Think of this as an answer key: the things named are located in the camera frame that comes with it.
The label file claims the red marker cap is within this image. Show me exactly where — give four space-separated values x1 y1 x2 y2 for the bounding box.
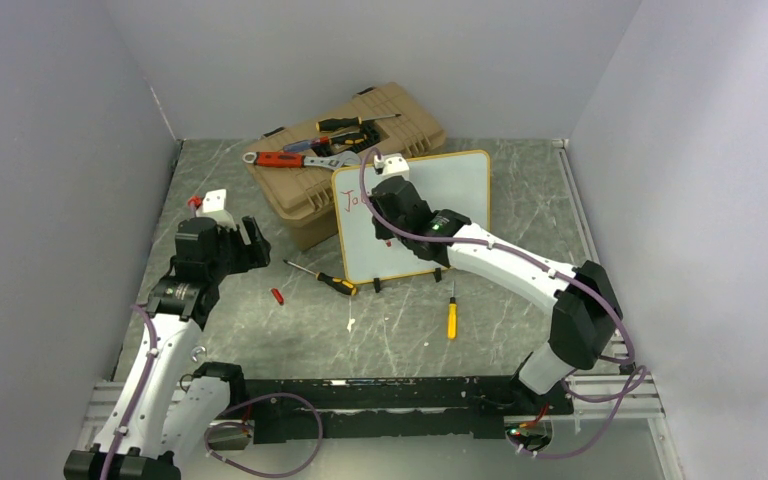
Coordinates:
271 288 285 305

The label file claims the yellow-framed whiteboard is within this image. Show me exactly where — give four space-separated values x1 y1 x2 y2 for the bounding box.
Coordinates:
331 150 492 284

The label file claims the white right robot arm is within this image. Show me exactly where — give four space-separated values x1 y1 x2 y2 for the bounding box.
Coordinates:
368 176 622 415

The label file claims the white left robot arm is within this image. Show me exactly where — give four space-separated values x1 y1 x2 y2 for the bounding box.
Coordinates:
63 216 271 479

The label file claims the black yellow tool in toolbox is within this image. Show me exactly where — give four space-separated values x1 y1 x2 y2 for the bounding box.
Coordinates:
329 124 382 152

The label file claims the tan plastic toolbox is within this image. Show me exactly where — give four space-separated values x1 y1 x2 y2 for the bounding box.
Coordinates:
242 82 446 251

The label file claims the black orange screwdriver on table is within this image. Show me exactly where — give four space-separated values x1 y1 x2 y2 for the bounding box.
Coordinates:
283 259 358 296

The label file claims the silver open-end wrench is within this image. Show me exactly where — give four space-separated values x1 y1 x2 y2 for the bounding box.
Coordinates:
190 345 207 364

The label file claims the black yellow screwdriver on toolbox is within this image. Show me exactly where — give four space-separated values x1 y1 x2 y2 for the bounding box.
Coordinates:
316 113 401 133

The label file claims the blue red screwdriver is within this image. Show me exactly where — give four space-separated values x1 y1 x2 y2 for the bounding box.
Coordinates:
282 136 331 153

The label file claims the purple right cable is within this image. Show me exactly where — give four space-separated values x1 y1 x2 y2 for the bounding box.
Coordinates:
358 146 650 462

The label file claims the purple cable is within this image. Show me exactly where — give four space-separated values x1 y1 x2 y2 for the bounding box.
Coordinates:
358 146 650 462
95 304 324 480

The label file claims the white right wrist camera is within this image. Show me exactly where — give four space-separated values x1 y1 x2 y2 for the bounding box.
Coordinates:
373 154 410 180

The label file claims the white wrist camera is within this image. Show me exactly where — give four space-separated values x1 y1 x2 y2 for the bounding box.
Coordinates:
373 154 410 180
187 189 236 229

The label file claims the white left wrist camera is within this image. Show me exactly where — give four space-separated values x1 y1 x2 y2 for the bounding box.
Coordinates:
187 189 236 229

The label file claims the red handle adjustable wrench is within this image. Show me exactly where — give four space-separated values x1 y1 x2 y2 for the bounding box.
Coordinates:
242 151 361 171

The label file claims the yellow handle screwdriver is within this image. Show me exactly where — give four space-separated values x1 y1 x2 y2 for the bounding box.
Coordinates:
446 281 458 340

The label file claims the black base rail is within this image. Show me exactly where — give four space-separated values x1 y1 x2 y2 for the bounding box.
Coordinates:
185 360 574 446

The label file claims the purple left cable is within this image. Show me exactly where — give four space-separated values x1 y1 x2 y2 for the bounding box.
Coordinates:
95 304 324 480

